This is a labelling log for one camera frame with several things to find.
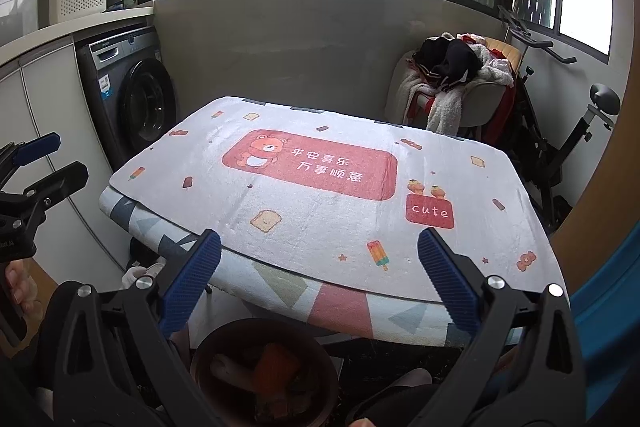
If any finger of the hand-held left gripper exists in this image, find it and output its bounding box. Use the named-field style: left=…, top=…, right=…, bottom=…
left=0, top=161, right=90, bottom=228
left=0, top=132, right=62, bottom=188

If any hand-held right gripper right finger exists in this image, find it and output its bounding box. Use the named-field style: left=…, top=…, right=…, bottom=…
left=417, top=227, right=586, bottom=427

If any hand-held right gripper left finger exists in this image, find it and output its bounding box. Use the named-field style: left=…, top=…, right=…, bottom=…
left=52, top=228, right=223, bottom=427

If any brown round bin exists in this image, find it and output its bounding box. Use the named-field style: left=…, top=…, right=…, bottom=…
left=191, top=318, right=340, bottom=427

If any person's left hand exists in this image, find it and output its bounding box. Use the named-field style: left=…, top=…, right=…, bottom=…
left=5, top=259, right=43, bottom=318

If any pale slipper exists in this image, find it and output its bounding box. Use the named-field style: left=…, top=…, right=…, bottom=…
left=122, top=256, right=168, bottom=292

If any grey washing machine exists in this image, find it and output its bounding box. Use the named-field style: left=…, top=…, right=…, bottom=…
left=75, top=26, right=180, bottom=172

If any bear printed white mat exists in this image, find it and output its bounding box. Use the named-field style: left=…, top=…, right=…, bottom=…
left=107, top=96, right=568, bottom=308

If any black exercise bike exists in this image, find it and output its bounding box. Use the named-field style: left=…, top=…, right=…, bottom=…
left=500, top=0, right=623, bottom=233

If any blue curtain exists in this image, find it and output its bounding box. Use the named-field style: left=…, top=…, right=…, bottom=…
left=570, top=219, right=640, bottom=418

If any white fleece garment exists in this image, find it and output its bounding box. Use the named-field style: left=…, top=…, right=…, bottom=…
left=387, top=42, right=516, bottom=135

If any beige chair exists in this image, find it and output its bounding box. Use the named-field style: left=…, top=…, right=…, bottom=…
left=385, top=36, right=518, bottom=142

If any black garment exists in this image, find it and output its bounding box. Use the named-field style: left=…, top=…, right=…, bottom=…
left=412, top=33, right=483, bottom=88

